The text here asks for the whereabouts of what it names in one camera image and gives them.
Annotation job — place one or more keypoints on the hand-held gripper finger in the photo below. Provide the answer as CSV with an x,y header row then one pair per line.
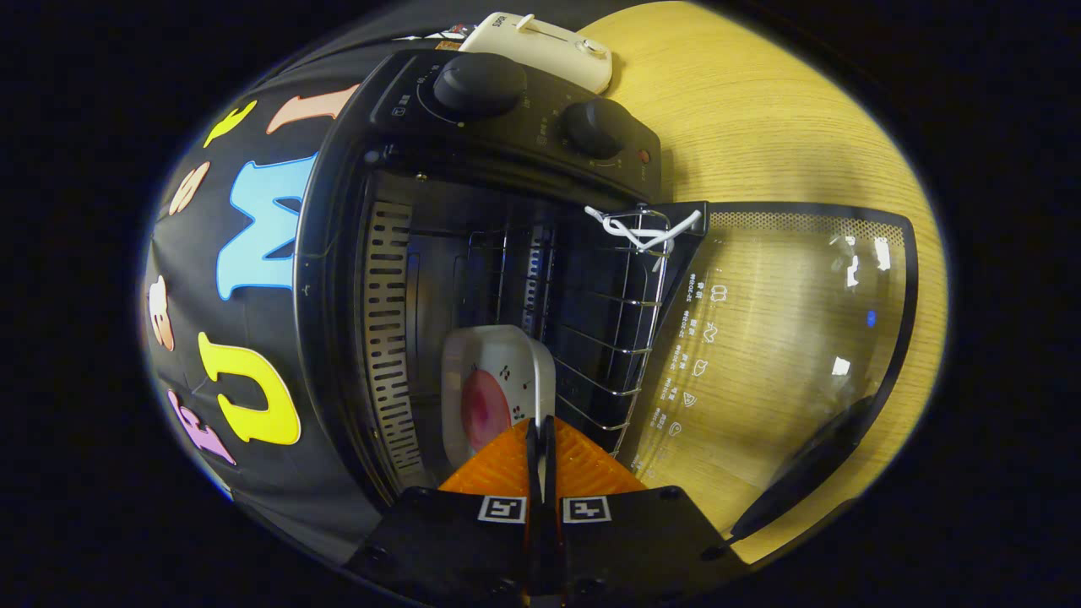
x,y
534,473
550,473

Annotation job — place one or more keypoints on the pink ham slice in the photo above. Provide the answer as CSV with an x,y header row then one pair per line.
x,y
483,409

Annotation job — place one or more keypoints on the white cherry print plate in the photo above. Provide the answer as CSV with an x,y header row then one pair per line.
x,y
498,346

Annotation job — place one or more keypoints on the black toaster oven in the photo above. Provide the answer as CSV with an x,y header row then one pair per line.
x,y
507,127

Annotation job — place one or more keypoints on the white pop-up toaster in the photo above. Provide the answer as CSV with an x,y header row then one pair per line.
x,y
549,51

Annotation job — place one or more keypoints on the black backdrop cloth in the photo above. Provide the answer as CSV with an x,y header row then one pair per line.
x,y
253,473

